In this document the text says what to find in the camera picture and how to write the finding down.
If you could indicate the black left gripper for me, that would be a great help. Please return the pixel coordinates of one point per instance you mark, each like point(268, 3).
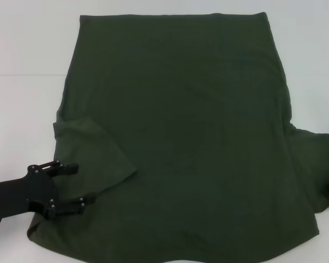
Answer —
point(19, 191)

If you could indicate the dark green shirt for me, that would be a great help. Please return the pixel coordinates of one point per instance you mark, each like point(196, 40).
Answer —
point(181, 109)

